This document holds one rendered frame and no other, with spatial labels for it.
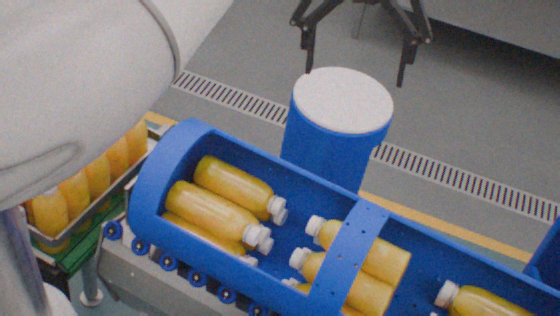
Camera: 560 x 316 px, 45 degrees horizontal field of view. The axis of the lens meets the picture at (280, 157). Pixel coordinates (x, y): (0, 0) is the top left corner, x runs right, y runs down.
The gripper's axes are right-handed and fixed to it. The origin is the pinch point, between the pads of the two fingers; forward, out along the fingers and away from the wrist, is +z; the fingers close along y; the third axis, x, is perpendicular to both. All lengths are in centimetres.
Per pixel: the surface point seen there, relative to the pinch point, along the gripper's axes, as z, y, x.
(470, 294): 47, -28, -3
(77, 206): 52, 57, -13
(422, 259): 52, -19, -15
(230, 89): 137, 68, -195
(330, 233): 39.6, 0.4, -5.2
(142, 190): 37, 38, -6
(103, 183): 51, 54, -21
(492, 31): 117, -63, -258
